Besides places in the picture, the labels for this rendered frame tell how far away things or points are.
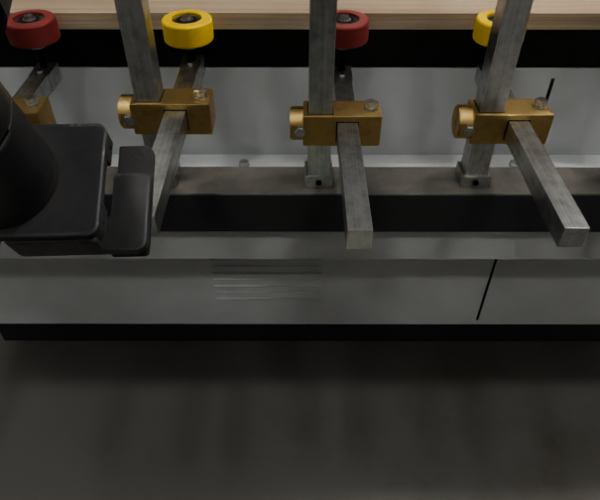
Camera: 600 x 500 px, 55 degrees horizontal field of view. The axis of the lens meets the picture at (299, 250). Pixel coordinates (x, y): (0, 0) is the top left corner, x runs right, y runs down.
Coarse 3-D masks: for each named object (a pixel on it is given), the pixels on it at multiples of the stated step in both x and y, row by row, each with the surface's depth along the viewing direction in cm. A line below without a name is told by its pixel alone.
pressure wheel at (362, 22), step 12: (348, 12) 93; (360, 12) 93; (336, 24) 90; (348, 24) 90; (360, 24) 90; (336, 36) 90; (348, 36) 89; (360, 36) 90; (336, 48) 91; (348, 48) 91
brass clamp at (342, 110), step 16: (304, 112) 85; (336, 112) 85; (352, 112) 85; (368, 112) 85; (304, 128) 85; (320, 128) 85; (336, 128) 85; (368, 128) 85; (304, 144) 87; (320, 144) 87; (336, 144) 87; (368, 144) 87
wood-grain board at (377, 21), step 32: (32, 0) 99; (64, 0) 99; (96, 0) 99; (160, 0) 99; (192, 0) 99; (224, 0) 99; (256, 0) 99; (288, 0) 99; (352, 0) 99; (384, 0) 99; (416, 0) 99; (448, 0) 99; (480, 0) 99; (544, 0) 99; (576, 0) 99
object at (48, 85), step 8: (48, 64) 98; (56, 64) 98; (32, 72) 95; (40, 72) 95; (48, 72) 95; (56, 72) 98; (32, 80) 93; (40, 80) 93; (48, 80) 95; (56, 80) 98; (24, 88) 91; (32, 88) 91; (40, 88) 92; (48, 88) 95; (16, 96) 89; (24, 96) 89; (40, 96) 92; (48, 96) 95
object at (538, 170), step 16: (480, 64) 98; (512, 96) 90; (512, 128) 83; (528, 128) 83; (512, 144) 83; (528, 144) 80; (528, 160) 77; (544, 160) 77; (528, 176) 77; (544, 176) 74; (544, 192) 72; (560, 192) 71; (544, 208) 72; (560, 208) 69; (576, 208) 69; (560, 224) 67; (576, 224) 67; (560, 240) 68; (576, 240) 68
